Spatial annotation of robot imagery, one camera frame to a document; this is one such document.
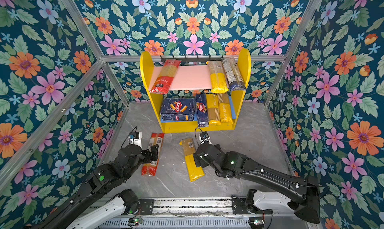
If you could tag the dark blue Barilla spaghetti bag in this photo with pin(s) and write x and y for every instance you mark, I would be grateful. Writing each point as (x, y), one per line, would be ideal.
(202, 114)

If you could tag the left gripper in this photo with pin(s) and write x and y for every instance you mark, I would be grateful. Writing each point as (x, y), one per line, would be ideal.
(150, 158)

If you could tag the red spaghetti bag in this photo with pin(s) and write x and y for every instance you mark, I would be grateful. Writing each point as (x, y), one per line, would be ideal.
(166, 76)
(151, 169)

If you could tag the yellow Pastatime spaghetti bag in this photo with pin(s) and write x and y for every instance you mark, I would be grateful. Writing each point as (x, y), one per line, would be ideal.
(225, 108)

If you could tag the yellow shelf unit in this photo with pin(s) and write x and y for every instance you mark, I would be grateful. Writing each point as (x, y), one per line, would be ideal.
(192, 77)

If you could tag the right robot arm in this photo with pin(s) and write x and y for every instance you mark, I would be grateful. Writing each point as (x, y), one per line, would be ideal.
(304, 193)

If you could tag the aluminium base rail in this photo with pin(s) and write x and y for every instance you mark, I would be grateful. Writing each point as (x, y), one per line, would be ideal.
(261, 203)

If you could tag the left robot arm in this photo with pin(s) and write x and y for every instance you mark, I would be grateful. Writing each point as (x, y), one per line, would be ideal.
(98, 184)

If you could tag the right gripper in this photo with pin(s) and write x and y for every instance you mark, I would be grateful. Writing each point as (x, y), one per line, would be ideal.
(201, 161)

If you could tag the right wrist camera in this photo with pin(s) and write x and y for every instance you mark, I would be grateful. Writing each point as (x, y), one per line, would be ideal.
(204, 138)

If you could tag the black hook rail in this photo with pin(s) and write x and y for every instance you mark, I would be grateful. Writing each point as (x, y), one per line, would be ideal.
(191, 58)

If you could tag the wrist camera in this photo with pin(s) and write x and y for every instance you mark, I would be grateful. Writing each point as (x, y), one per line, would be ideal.
(135, 138)
(204, 138)

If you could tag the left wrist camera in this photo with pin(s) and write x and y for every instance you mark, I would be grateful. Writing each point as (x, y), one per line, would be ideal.
(135, 138)

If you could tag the clear blue spaghetti bag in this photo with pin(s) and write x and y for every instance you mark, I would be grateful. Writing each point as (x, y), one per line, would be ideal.
(233, 75)

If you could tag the blue Barilla pasta box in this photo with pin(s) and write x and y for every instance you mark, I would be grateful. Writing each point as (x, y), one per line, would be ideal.
(178, 109)

